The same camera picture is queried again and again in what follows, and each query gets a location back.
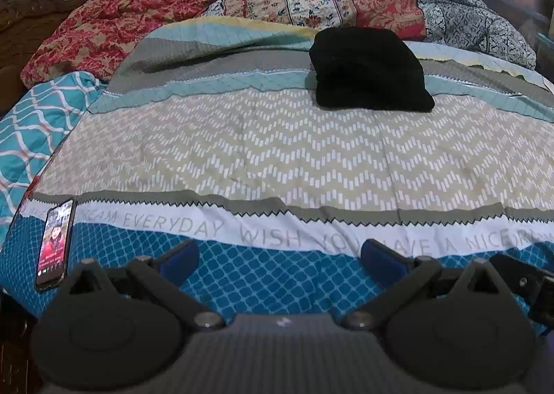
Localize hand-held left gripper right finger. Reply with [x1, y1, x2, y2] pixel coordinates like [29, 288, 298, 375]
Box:
[342, 239, 507, 330]

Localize grey storage bin teal lid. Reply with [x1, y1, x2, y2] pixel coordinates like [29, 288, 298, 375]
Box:
[534, 30, 554, 77]

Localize striped patchwork bedspread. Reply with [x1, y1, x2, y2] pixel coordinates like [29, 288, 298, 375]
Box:
[0, 15, 554, 325]

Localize black pants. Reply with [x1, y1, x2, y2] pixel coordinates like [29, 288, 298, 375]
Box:
[309, 27, 436, 113]

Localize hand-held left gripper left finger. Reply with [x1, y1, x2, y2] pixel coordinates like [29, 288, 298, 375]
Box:
[65, 240, 226, 331]

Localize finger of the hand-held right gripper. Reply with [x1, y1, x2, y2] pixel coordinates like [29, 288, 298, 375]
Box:
[489, 253, 554, 336]

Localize carved wooden headboard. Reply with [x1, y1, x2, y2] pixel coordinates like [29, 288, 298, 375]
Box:
[0, 0, 100, 118]

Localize teal lattice bed sheet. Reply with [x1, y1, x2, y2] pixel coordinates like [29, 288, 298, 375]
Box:
[0, 71, 105, 230]

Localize red floral quilt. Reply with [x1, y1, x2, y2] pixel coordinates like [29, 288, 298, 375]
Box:
[21, 0, 537, 89]

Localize smartphone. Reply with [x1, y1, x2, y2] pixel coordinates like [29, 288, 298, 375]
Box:
[35, 198, 78, 293]

